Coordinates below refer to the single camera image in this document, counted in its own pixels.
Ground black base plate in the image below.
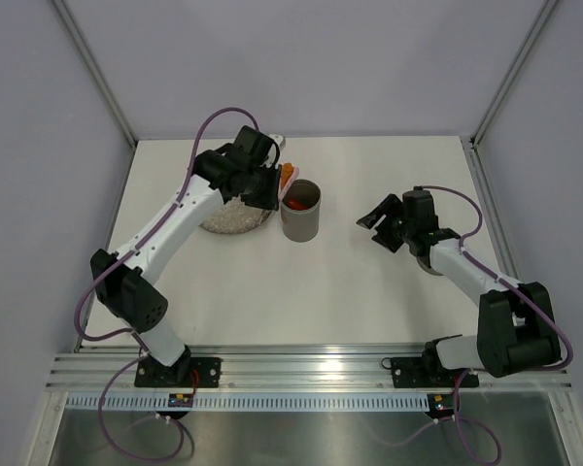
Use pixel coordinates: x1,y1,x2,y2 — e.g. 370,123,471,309
134,356,223,388
380,356,463,388

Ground orange carrot piece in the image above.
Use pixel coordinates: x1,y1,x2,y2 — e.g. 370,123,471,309
280,162,295,190

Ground right aluminium frame post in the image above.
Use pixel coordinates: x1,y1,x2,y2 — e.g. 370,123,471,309
469,0,562,150

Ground white perforated cable duct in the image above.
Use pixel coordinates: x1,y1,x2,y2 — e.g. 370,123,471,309
66,392,429,413

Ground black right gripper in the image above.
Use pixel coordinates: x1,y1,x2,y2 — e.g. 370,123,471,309
357,193,415,253

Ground red sausage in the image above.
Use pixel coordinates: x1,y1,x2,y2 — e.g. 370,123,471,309
285,199,309,211

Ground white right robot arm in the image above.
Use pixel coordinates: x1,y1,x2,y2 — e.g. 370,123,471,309
357,186,569,384

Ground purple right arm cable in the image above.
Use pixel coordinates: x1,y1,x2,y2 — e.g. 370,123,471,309
368,183,577,466

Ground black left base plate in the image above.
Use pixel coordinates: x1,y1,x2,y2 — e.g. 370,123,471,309
134,356,223,388

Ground grey lid with orange strap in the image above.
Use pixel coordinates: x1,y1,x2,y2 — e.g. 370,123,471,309
416,257,442,277

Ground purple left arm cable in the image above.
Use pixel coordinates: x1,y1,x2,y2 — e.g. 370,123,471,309
74,106,258,460

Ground pink handled metal tongs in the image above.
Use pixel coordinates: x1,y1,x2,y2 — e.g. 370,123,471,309
278,166,299,201

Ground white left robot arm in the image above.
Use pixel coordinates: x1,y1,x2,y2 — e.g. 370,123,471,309
90,126,285,386

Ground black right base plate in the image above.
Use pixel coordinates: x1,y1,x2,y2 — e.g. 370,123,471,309
380,356,463,388

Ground aluminium frame post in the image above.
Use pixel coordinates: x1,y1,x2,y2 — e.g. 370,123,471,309
48,0,138,152
469,0,562,150

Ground left aluminium frame post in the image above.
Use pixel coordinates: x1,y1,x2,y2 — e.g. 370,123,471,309
48,0,138,152

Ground grey speckled plate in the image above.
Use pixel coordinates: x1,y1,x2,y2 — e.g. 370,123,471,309
200,198,272,235

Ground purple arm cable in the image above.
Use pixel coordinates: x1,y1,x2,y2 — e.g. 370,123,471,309
368,183,577,466
74,106,258,460

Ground aluminium front rail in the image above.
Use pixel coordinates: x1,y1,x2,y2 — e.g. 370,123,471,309
46,342,569,392

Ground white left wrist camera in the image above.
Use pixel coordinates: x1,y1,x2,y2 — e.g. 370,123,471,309
269,133,286,150

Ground grey cylindrical lunch box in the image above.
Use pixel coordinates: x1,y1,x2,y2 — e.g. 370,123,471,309
280,179,322,243

